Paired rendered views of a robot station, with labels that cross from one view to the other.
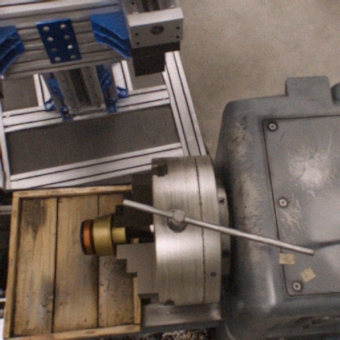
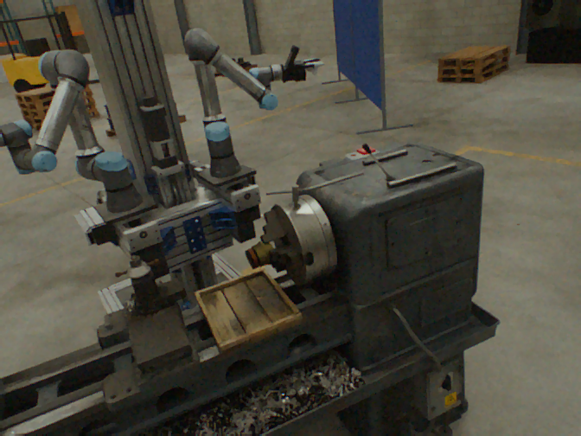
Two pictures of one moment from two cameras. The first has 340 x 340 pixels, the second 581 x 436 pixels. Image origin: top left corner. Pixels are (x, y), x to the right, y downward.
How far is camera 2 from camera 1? 120 cm
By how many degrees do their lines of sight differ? 41
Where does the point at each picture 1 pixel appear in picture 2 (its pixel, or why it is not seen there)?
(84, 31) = (207, 226)
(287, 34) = not seen: hidden behind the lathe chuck
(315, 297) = (376, 197)
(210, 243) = (316, 209)
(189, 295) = (318, 244)
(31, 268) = (220, 317)
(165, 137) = not seen: hidden behind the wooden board
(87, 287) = (258, 314)
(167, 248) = (296, 216)
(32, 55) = (181, 248)
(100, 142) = not seen: hidden behind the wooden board
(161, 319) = (311, 314)
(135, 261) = (282, 250)
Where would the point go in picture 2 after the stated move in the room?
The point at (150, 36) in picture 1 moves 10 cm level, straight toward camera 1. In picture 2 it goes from (245, 201) to (252, 208)
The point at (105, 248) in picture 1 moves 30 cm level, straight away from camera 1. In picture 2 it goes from (263, 253) to (209, 233)
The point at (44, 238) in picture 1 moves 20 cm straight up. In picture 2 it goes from (220, 305) to (210, 260)
